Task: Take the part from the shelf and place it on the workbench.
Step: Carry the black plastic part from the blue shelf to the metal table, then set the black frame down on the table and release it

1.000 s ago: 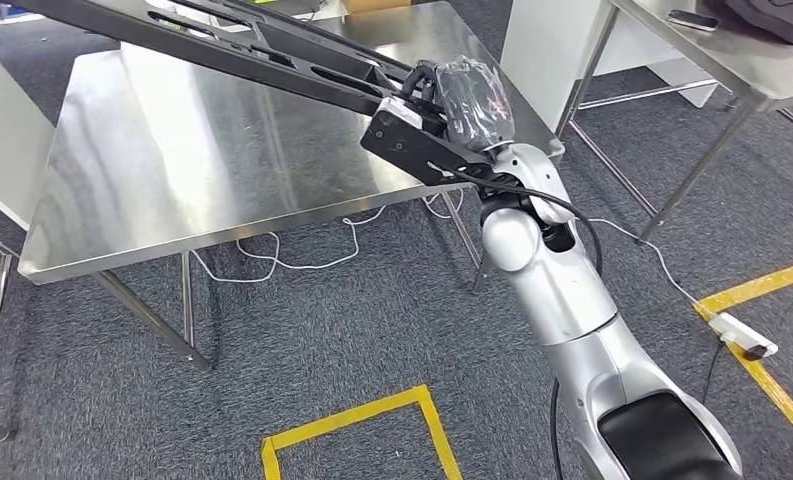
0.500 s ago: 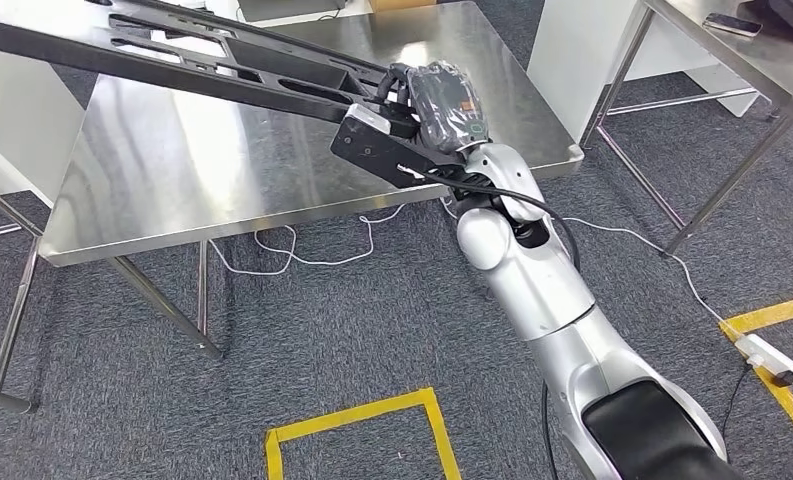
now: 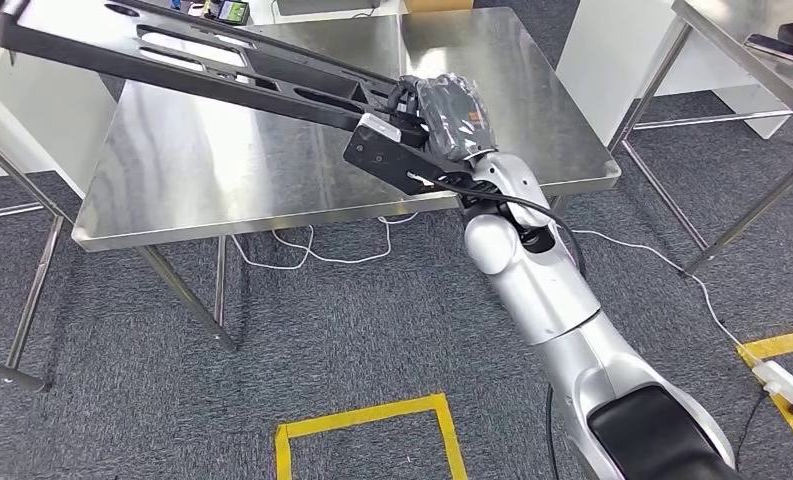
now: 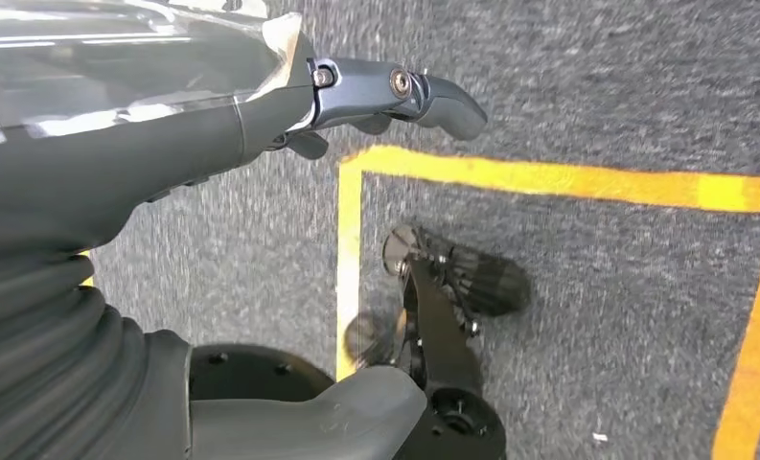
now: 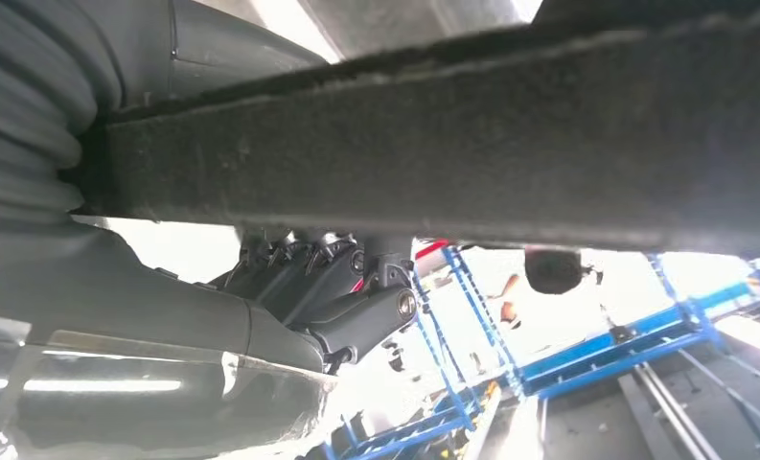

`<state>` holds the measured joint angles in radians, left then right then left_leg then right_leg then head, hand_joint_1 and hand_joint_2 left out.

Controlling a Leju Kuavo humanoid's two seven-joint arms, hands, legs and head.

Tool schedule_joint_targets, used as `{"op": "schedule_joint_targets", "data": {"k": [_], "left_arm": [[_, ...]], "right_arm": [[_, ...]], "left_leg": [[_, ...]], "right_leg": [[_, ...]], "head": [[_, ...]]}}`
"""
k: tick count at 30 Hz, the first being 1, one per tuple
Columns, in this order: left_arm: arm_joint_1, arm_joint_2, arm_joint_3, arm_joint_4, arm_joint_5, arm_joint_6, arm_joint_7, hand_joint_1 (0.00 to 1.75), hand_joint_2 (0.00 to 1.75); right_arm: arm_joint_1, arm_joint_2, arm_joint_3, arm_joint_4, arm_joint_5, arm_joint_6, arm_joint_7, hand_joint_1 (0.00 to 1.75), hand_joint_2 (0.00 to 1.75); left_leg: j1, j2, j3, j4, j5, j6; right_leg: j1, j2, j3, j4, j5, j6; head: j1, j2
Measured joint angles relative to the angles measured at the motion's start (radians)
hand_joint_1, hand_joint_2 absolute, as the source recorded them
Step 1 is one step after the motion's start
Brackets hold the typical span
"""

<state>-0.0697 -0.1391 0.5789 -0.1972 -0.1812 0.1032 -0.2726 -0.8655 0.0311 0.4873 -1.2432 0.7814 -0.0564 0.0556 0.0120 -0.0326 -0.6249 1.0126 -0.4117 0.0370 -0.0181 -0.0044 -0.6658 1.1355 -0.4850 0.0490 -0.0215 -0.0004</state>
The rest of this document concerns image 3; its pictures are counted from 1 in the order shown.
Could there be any white floor cable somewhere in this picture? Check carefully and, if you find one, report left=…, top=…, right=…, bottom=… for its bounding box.
left=228, top=211, right=421, bottom=273
left=568, top=228, right=768, bottom=364

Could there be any cardboard box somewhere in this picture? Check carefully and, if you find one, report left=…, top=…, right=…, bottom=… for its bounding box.
left=403, top=0, right=475, bottom=13

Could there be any steel table frame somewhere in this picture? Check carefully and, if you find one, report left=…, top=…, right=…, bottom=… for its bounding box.
left=0, top=122, right=69, bottom=393

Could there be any device with green screen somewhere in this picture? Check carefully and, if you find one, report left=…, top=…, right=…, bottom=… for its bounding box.
left=218, top=0, right=252, bottom=26

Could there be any white power strip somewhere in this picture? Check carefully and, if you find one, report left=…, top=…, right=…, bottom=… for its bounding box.
left=752, top=359, right=793, bottom=417

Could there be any black smartphone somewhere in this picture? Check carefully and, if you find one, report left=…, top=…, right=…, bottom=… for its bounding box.
left=743, top=33, right=793, bottom=62

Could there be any stainless steel table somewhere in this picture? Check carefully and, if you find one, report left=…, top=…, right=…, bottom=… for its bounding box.
left=606, top=0, right=793, bottom=278

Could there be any white panel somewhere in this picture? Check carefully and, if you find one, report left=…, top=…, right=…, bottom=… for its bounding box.
left=0, top=26, right=120, bottom=200
left=554, top=0, right=793, bottom=148

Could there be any long black plastic part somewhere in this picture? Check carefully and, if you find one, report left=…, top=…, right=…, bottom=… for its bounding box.
left=0, top=0, right=416, bottom=134

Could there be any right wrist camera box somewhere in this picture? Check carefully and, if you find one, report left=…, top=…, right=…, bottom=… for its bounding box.
left=342, top=112, right=477, bottom=197

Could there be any thin black cable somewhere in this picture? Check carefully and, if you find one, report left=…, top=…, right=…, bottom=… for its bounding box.
left=733, top=390, right=772, bottom=473

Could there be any stainless steel workbench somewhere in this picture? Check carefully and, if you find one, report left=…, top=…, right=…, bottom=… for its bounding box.
left=71, top=6, right=624, bottom=354

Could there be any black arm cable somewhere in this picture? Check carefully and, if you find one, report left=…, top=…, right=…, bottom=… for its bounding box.
left=405, top=170, right=586, bottom=480

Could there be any yellow floor tape square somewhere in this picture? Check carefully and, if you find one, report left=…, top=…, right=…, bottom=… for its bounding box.
left=275, top=394, right=470, bottom=480

